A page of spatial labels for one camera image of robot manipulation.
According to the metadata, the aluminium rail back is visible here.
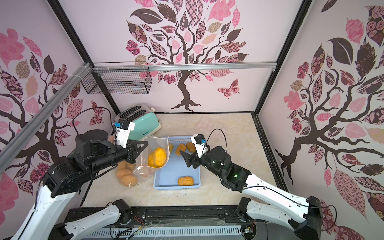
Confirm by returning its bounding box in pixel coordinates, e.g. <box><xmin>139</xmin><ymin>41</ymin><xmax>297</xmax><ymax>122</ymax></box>
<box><xmin>93</xmin><ymin>62</ymin><xmax>277</xmax><ymax>72</ymax></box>

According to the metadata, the wrinkled orange potato top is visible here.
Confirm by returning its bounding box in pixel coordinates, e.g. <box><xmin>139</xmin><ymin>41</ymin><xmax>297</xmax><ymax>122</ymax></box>
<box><xmin>120</xmin><ymin>175</ymin><xmax>138</xmax><ymax>188</ymax></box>

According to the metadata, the yellow-green potato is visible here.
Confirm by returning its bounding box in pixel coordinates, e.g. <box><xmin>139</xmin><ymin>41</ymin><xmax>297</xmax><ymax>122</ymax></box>
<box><xmin>169</xmin><ymin>143</ymin><xmax>174</xmax><ymax>153</ymax></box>

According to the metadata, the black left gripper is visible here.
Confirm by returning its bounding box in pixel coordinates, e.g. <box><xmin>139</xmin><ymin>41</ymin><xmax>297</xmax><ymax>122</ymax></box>
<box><xmin>89</xmin><ymin>137</ymin><xmax>149</xmax><ymax>171</ymax></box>

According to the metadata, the aluminium rail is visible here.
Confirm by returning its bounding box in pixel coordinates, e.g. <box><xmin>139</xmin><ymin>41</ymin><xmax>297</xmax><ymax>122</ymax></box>
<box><xmin>1</xmin><ymin>63</ymin><xmax>92</xmax><ymax>173</ymax></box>
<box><xmin>93</xmin><ymin>62</ymin><xmax>277</xmax><ymax>72</ymax></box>

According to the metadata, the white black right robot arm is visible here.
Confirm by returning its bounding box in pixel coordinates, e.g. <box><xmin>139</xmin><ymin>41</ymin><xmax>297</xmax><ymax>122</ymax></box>
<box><xmin>181</xmin><ymin>147</ymin><xmax>336</xmax><ymax>240</ymax></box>

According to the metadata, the black wire wall basket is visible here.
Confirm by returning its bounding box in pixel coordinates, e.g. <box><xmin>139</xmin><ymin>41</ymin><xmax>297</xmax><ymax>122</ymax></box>
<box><xmin>81</xmin><ymin>62</ymin><xmax>153</xmax><ymax>95</ymax></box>

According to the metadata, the mint green silver toaster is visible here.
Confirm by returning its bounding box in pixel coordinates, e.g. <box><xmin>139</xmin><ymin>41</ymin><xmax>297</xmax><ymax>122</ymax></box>
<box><xmin>115</xmin><ymin>104</ymin><xmax>162</xmax><ymax>140</ymax></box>

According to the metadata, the clear blue zipper bag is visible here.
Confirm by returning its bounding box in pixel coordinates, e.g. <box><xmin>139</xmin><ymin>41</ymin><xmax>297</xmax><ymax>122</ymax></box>
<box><xmin>115</xmin><ymin>161</ymin><xmax>146</xmax><ymax>188</ymax></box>

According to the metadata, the black base frame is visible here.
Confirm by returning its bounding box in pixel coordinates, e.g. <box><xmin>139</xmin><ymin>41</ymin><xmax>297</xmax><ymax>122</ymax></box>
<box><xmin>55</xmin><ymin>203</ymin><xmax>316</xmax><ymax>240</ymax></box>

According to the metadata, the orange potato tall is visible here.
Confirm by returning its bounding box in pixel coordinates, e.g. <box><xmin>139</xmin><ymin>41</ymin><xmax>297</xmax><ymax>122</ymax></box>
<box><xmin>116</xmin><ymin>169</ymin><xmax>132</xmax><ymax>179</ymax></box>

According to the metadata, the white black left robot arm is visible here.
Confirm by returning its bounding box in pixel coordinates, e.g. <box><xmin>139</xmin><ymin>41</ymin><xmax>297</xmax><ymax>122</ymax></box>
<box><xmin>11</xmin><ymin>130</ymin><xmax>149</xmax><ymax>240</ymax></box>

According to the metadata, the aluminium rail left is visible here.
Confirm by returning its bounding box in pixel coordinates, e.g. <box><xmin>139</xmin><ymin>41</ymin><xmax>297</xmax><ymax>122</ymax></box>
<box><xmin>1</xmin><ymin>63</ymin><xmax>92</xmax><ymax>173</ymax></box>

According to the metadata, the light blue perforated plastic basket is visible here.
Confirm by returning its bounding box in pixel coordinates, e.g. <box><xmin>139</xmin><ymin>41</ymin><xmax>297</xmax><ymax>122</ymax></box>
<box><xmin>154</xmin><ymin>136</ymin><xmax>201</xmax><ymax>190</ymax></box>

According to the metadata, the clear pink zipper bag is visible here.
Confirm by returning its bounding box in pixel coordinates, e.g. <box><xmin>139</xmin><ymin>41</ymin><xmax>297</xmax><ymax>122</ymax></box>
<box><xmin>133</xmin><ymin>136</ymin><xmax>170</xmax><ymax>178</ymax></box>

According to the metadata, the brown potato right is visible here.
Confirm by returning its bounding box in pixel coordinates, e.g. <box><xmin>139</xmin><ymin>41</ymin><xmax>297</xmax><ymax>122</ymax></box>
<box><xmin>186</xmin><ymin>142</ymin><xmax>196</xmax><ymax>154</ymax></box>

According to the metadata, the white slotted cable duct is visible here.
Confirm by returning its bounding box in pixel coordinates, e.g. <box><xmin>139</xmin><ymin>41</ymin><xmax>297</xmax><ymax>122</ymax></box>
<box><xmin>84</xmin><ymin>226</ymin><xmax>244</xmax><ymax>240</ymax></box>

